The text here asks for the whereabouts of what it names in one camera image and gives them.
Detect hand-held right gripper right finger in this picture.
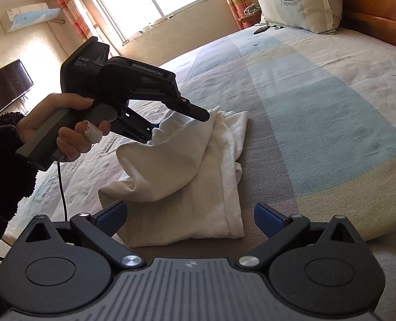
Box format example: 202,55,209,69
235,202,357,269

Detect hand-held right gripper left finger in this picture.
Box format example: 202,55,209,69
24,201,145,269

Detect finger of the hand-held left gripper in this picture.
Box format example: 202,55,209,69
179,98,210,123
110,106,160,144

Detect white printed long-sleeve shirt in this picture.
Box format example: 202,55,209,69
98,105,250,249

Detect person's left forearm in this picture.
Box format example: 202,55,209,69
0,111,40,265

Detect person's left hand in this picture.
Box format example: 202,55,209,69
16,93,112,161

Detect window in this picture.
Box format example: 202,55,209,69
82,0,213,45

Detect wooden bedside shelf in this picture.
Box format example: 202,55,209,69
235,15,262,30

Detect white air conditioner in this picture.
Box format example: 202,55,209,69
0,3,61,34

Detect large floral pillow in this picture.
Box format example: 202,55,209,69
253,0,344,35

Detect wooden bed headboard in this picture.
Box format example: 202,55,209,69
338,0,396,52

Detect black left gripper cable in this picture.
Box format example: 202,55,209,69
57,160,68,223

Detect wall television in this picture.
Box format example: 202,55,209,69
0,59,34,118

